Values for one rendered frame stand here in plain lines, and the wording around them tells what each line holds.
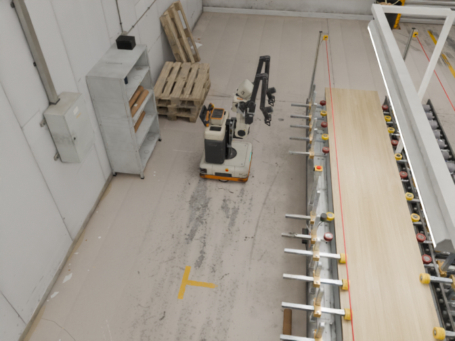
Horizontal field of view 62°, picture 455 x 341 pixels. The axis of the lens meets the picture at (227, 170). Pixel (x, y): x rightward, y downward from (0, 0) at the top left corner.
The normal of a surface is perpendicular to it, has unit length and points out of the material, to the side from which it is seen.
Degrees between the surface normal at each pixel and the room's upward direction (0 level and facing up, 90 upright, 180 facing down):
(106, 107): 90
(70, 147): 90
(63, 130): 90
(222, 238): 0
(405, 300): 0
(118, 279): 0
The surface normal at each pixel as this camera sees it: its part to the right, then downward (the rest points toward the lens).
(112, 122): -0.15, 0.67
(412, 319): 0.00, -0.73
